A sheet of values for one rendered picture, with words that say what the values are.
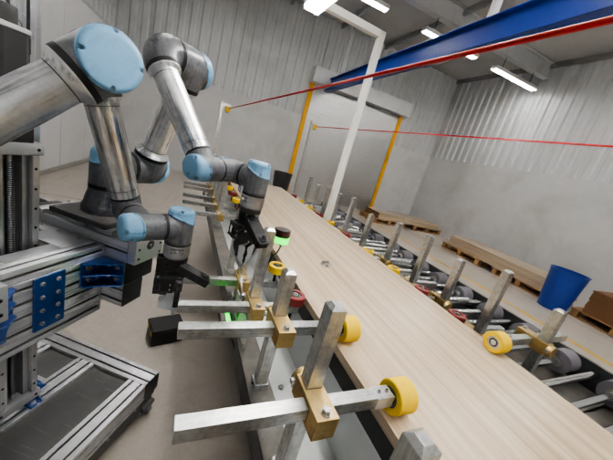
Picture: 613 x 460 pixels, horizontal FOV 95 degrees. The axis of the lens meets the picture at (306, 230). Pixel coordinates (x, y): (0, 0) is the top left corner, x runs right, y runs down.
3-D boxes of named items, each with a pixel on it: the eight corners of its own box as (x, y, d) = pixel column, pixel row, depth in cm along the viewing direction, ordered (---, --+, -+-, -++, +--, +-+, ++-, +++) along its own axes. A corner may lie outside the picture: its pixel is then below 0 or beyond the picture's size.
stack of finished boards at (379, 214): (437, 230, 918) (439, 224, 914) (377, 218, 823) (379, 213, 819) (420, 223, 985) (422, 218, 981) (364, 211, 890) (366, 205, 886)
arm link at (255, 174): (255, 159, 94) (277, 165, 91) (249, 190, 97) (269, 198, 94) (241, 156, 87) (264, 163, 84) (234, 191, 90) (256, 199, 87)
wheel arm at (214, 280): (176, 286, 114) (177, 276, 113) (176, 281, 117) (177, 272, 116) (276, 289, 133) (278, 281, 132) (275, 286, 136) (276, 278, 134)
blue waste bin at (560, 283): (558, 316, 457) (580, 277, 439) (524, 297, 506) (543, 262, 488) (577, 318, 477) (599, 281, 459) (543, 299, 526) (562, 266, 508)
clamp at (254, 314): (249, 321, 99) (252, 308, 98) (243, 299, 111) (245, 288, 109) (264, 321, 101) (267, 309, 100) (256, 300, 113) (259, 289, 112)
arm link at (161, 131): (112, 171, 108) (165, 27, 88) (148, 172, 121) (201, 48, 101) (130, 190, 105) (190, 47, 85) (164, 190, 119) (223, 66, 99)
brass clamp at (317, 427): (307, 443, 53) (315, 423, 52) (285, 384, 65) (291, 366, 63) (335, 437, 56) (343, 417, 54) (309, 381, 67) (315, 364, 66)
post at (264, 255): (239, 343, 110) (266, 228, 97) (238, 337, 113) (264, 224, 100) (248, 342, 111) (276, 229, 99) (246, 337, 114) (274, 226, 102)
